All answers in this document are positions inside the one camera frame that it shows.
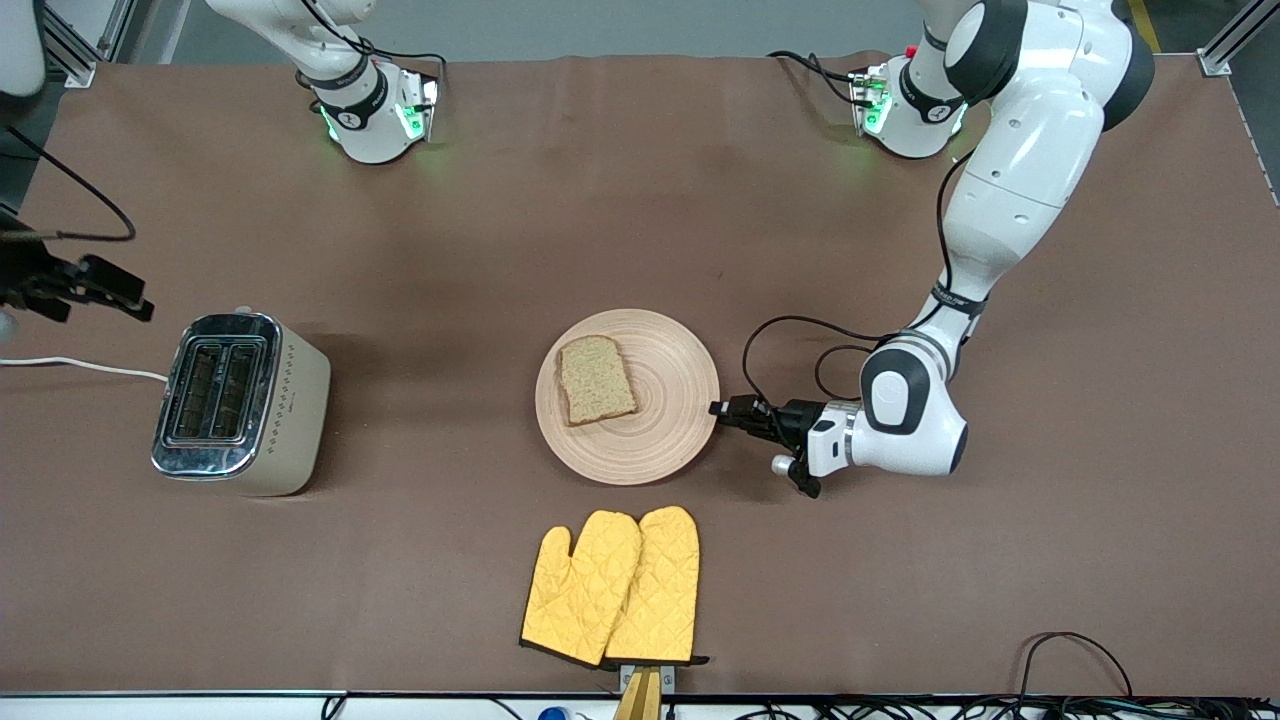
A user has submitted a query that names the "round wooden plate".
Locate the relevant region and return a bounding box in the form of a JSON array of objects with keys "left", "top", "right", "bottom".
[{"left": 535, "top": 308, "right": 721, "bottom": 487}]

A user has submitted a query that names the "brown toast slice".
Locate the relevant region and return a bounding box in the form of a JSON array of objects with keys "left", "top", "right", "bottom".
[{"left": 557, "top": 335, "right": 639, "bottom": 428}]

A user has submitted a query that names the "brown table cover sheet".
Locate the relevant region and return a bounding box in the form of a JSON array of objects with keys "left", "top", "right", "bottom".
[{"left": 0, "top": 52, "right": 1280, "bottom": 698}]

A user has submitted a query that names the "yellow quilted oven mitt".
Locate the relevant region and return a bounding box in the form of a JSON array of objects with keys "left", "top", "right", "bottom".
[
  {"left": 520, "top": 510, "right": 643, "bottom": 669},
  {"left": 603, "top": 505, "right": 711, "bottom": 667}
]

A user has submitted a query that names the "cream and chrome toaster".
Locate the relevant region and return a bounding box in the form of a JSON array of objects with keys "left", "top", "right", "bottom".
[{"left": 150, "top": 308, "right": 333, "bottom": 498}]

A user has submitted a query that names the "wooden strut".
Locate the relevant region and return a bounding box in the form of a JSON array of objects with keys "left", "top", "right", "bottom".
[{"left": 612, "top": 668, "right": 664, "bottom": 720}]

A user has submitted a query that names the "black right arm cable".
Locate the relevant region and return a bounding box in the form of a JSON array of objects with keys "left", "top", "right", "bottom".
[{"left": 0, "top": 125, "right": 138, "bottom": 243}]

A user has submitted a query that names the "white toaster power cord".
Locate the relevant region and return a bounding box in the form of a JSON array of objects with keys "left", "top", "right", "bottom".
[{"left": 0, "top": 356, "right": 169, "bottom": 384}]

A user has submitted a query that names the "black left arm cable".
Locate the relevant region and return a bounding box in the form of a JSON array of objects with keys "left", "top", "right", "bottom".
[{"left": 740, "top": 150, "right": 986, "bottom": 421}]

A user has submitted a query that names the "aluminium frame profile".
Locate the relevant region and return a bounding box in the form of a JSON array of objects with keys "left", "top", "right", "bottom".
[
  {"left": 40, "top": 0, "right": 98, "bottom": 89},
  {"left": 1197, "top": 0, "right": 1280, "bottom": 78},
  {"left": 97, "top": 0, "right": 138, "bottom": 63}
]

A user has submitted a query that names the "black looped cable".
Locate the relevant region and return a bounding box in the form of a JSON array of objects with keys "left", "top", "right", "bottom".
[{"left": 1018, "top": 632, "right": 1134, "bottom": 701}]

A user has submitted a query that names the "green-lit arm base connector bracket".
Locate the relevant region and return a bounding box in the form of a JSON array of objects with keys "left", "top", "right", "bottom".
[
  {"left": 395, "top": 62, "right": 443, "bottom": 143},
  {"left": 850, "top": 65, "right": 893, "bottom": 138}
]

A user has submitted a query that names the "black arm base cable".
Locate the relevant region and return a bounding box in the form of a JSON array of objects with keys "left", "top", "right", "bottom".
[
  {"left": 768, "top": 48, "right": 863, "bottom": 109},
  {"left": 345, "top": 30, "right": 456, "bottom": 71}
]

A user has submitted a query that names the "black cable tangle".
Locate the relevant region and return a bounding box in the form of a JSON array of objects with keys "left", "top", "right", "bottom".
[{"left": 740, "top": 698, "right": 1280, "bottom": 720}]

